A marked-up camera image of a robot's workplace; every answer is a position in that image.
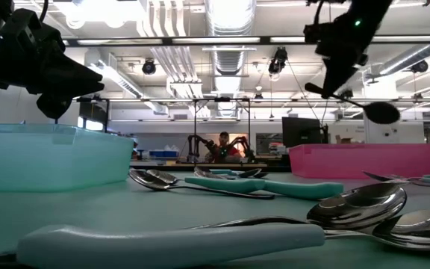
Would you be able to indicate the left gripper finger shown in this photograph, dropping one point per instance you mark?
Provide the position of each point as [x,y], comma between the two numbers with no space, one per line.
[82,76]
[56,106]

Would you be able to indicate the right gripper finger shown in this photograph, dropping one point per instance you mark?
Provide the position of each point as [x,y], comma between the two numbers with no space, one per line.
[336,78]

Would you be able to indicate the dark all-metal spoon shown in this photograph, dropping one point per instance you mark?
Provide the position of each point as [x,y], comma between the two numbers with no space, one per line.
[204,173]
[151,181]
[383,113]
[357,205]

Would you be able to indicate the background black robot arm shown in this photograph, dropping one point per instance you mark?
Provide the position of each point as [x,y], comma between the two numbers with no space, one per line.
[196,143]
[246,147]

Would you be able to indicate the translucent mint green bin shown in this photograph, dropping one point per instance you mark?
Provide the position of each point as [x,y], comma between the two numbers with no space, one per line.
[50,160]

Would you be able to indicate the background cardboard box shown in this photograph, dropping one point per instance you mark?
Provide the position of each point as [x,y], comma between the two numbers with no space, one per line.
[343,140]

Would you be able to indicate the background black monitor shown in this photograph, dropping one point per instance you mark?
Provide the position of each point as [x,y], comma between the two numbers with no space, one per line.
[301,132]

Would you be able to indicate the pink plastic bin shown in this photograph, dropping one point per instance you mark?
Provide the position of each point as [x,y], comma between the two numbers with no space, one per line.
[349,160]

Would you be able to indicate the overhead rig crossbar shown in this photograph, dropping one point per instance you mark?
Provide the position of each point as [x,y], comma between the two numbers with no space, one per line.
[167,41]

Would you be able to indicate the background blue storage crates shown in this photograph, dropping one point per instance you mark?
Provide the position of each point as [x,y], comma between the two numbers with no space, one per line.
[162,153]

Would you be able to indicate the background work table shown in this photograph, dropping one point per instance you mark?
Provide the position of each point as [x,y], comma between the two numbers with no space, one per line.
[155,167]

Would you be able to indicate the person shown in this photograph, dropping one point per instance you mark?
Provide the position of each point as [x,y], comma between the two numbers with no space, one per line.
[228,151]

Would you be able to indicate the background frame with dark panel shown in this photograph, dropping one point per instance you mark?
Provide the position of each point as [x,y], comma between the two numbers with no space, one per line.
[92,112]

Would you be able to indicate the black ceiling-hung camera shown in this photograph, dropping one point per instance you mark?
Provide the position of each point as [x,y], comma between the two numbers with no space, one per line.
[149,68]
[419,66]
[277,63]

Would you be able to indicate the silver ventilation duct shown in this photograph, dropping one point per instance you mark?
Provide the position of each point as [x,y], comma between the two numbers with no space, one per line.
[230,60]

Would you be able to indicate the background black metal frame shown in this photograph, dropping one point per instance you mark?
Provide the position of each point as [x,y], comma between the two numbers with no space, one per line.
[195,127]

